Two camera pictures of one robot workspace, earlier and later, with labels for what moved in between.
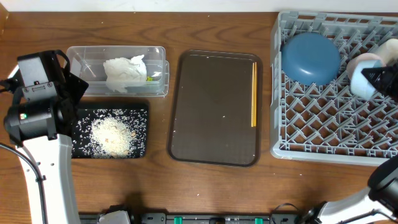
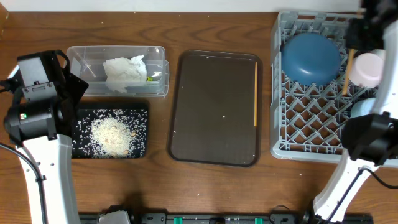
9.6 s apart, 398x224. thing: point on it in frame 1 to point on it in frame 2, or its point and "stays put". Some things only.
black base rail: (201, 218) stays put
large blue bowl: (310, 58) stays put
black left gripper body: (74, 89) stays put
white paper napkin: (123, 74) stays put
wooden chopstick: (252, 95) to (348, 71)
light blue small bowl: (360, 86) to (362, 107)
